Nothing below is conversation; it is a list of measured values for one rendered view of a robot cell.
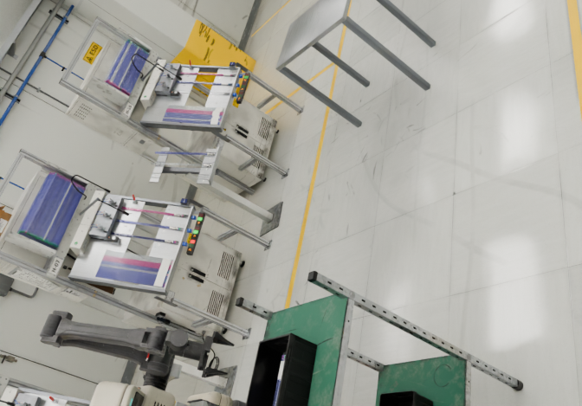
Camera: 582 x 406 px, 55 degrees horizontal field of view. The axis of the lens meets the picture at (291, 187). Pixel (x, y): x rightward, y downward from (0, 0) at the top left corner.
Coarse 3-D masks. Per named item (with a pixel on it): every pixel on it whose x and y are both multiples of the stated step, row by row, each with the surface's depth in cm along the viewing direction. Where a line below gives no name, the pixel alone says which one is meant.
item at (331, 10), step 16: (320, 0) 387; (336, 0) 363; (384, 0) 375; (304, 16) 398; (320, 16) 372; (336, 16) 349; (400, 16) 383; (288, 32) 409; (304, 32) 382; (320, 32) 358; (416, 32) 391; (288, 48) 392; (304, 48) 371; (320, 48) 424; (384, 48) 358; (336, 64) 434; (400, 64) 364; (416, 80) 372; (320, 96) 408; (336, 112) 418
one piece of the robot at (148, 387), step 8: (144, 384) 208; (152, 384) 207; (160, 384) 208; (144, 392) 204; (152, 392) 204; (160, 392) 206; (168, 392) 210; (144, 400) 202; (152, 400) 203; (160, 400) 205; (168, 400) 207
